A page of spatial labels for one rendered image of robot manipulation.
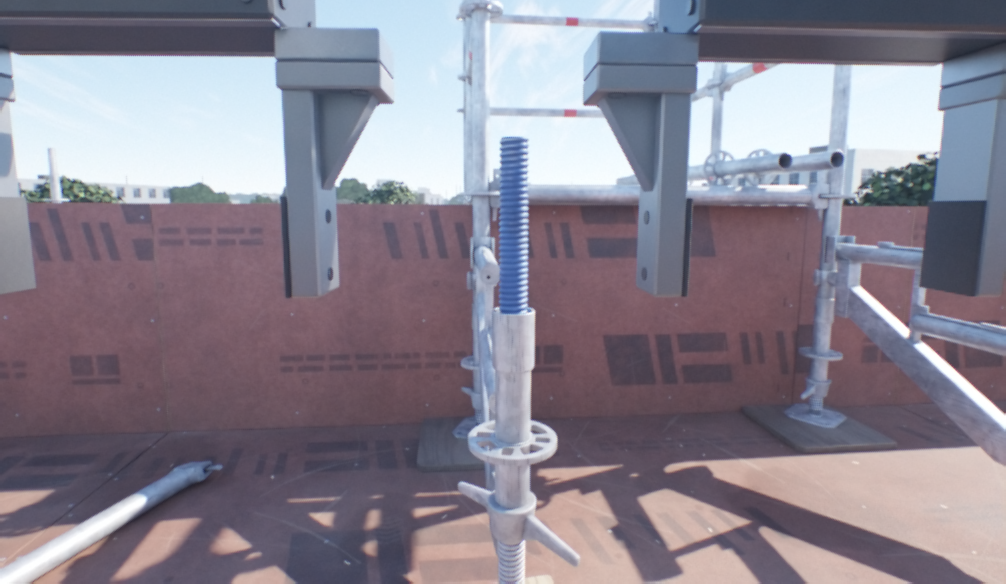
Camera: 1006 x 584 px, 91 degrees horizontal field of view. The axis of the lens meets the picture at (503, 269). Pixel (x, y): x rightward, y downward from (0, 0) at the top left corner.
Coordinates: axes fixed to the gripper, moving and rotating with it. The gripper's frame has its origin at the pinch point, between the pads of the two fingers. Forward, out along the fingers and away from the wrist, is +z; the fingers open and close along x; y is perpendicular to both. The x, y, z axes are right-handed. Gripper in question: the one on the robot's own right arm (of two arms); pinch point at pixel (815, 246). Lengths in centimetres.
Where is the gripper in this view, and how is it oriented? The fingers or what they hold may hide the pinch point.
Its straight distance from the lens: 25.4
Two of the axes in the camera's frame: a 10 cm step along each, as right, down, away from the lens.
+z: 0.0, 9.9, 1.2
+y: 0.3, 1.2, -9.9
